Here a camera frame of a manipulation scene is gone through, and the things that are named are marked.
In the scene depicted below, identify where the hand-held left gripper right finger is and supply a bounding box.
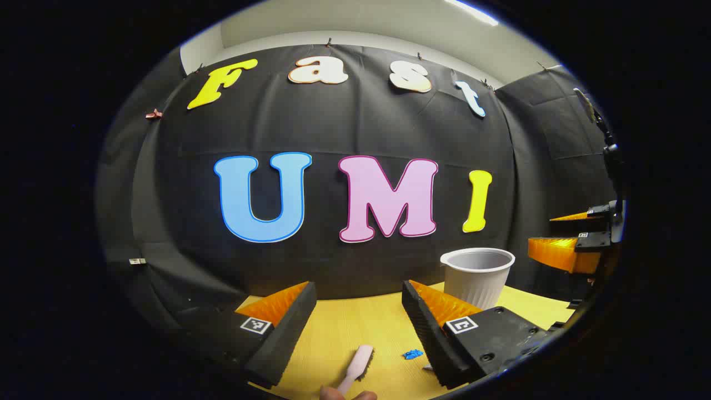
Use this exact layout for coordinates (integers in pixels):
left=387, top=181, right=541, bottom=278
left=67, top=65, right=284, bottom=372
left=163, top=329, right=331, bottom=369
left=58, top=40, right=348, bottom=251
left=401, top=279, right=559, bottom=389

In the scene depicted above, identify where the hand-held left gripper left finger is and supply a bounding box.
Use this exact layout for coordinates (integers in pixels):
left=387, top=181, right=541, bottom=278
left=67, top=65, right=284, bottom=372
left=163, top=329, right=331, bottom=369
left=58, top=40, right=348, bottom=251
left=177, top=281, right=318, bottom=389

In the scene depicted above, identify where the small pale lilac broom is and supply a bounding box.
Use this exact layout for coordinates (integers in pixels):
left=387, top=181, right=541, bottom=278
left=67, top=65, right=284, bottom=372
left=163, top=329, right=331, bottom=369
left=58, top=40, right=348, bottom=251
left=336, top=344, right=374, bottom=396

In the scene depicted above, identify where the white ribbed garbage bin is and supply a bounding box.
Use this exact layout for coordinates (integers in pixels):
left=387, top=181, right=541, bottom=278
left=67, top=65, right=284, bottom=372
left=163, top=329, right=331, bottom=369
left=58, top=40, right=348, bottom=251
left=440, top=248, right=516, bottom=311

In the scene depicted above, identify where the orange paper ball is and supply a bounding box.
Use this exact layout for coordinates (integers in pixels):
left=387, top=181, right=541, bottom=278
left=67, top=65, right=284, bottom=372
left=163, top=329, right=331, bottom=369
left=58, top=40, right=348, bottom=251
left=319, top=386, right=378, bottom=400

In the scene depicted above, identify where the yellow wooden desktop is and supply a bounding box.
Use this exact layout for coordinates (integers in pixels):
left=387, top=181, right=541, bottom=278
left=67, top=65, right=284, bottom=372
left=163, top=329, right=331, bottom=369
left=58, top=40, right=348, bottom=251
left=236, top=281, right=575, bottom=400

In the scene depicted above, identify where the black backdrop cloth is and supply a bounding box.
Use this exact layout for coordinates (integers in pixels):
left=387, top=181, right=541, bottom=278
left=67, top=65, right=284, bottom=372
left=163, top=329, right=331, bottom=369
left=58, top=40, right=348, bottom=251
left=94, top=43, right=623, bottom=334

